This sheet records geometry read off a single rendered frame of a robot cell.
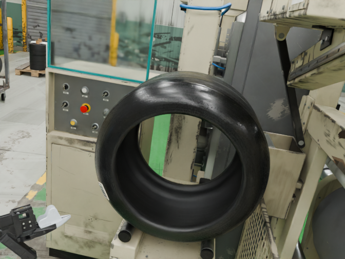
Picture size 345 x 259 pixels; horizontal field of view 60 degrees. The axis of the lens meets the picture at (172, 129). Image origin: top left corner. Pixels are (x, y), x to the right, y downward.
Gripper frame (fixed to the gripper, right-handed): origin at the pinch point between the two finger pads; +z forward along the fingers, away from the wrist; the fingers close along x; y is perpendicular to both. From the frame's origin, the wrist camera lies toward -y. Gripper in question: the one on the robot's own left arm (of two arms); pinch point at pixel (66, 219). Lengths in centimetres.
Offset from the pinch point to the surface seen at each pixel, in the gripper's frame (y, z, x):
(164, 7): 286, 495, 715
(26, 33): 279, 127, 946
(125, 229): -9.7, 17.2, -0.5
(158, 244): -22.5, 30.3, 4.2
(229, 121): 23, 42, -32
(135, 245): -16.4, 19.7, -1.1
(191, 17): 59, 56, -2
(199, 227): -10.2, 35.3, -18.4
